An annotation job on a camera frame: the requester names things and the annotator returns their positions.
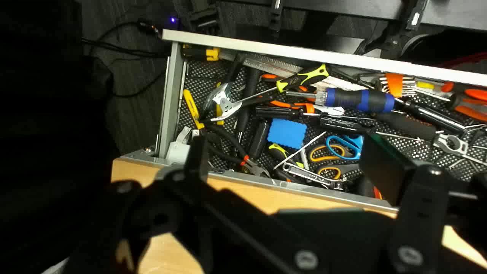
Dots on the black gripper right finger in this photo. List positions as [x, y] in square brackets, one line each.
[421, 218]

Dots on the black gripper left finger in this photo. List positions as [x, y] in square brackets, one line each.
[153, 213]

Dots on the blue black striped screwdriver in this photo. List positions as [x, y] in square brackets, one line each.
[356, 99]

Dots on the grey metal tool drawer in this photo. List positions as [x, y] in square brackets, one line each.
[305, 51]

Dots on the silver wrench head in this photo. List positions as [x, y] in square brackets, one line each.
[451, 145]

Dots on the grey cabinet with wooden top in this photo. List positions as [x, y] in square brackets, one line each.
[254, 195]

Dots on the red black pliers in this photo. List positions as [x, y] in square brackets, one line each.
[246, 162]

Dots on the yellow flat tool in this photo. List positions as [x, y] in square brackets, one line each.
[193, 107]

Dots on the silver flat wrench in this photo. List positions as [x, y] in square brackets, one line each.
[305, 172]

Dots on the silver adjustable pliers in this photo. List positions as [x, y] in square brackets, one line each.
[223, 99]

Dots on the orange hex key set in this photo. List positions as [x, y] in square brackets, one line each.
[395, 84]

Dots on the small yellow black tool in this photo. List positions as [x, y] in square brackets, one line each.
[278, 151]

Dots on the blue foam block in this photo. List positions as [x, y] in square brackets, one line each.
[287, 133]

